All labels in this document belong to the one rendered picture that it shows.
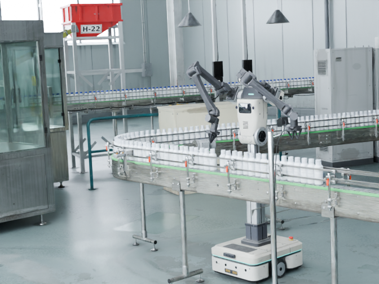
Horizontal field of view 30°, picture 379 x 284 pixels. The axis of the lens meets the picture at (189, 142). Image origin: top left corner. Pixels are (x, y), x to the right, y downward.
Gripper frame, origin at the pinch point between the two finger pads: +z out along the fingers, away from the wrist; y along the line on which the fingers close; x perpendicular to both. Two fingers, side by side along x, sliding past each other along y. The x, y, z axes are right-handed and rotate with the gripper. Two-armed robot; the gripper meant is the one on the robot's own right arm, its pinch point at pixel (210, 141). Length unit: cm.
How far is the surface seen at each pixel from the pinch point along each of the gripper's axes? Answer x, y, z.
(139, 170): -15, -63, 33
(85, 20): 212, -582, -221
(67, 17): 197, -617, -223
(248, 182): -16, 64, 30
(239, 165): -17, 53, 18
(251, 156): -18, 65, 11
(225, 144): 119, -104, -19
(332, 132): 236, -64, -64
